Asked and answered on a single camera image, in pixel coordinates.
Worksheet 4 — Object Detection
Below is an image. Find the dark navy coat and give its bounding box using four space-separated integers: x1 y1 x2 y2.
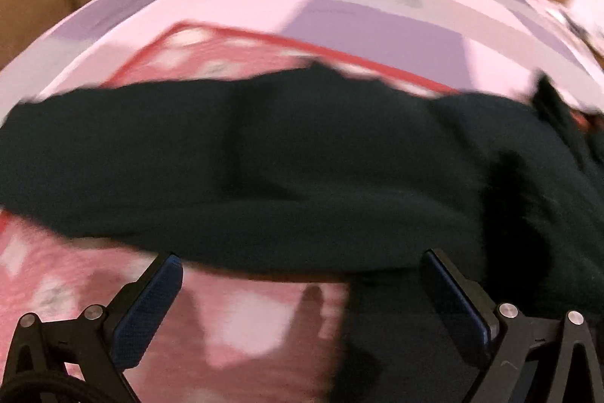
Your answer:
1 63 603 402

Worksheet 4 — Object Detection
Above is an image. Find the purple white checkered bedsheet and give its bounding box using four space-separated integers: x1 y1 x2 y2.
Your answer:
1 0 603 145

